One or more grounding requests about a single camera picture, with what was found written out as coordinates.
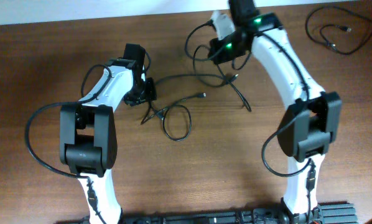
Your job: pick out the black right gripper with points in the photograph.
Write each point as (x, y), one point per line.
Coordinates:
(220, 53)

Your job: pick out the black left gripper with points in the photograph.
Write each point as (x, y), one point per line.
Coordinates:
(152, 94)

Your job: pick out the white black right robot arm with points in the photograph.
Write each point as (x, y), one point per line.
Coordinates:
(297, 148)

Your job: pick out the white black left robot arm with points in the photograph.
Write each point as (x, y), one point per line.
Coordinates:
(88, 139)

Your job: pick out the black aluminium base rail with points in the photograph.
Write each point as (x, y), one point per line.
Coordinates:
(324, 214)

